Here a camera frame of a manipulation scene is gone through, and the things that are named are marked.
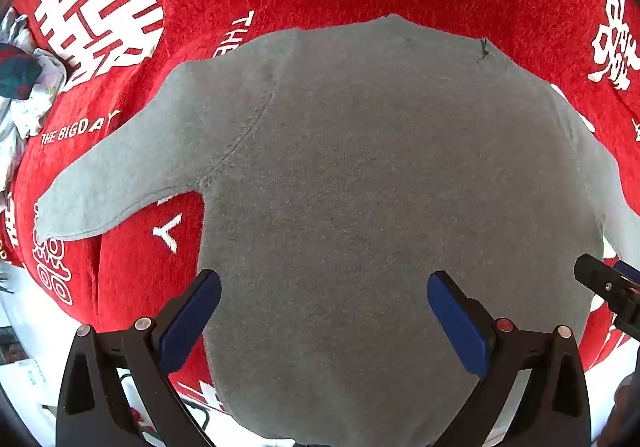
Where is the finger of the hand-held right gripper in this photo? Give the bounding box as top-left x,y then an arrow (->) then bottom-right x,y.
574,253 -> 640,343

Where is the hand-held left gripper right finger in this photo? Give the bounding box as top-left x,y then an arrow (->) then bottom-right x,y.
426,271 -> 593,447

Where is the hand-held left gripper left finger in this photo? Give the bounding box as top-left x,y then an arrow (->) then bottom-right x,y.
55,268 -> 222,447

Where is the grey sweater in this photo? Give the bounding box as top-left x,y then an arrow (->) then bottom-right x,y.
36,14 -> 640,443

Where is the dark plaid cloth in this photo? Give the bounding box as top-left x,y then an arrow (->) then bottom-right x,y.
0,43 -> 43,100

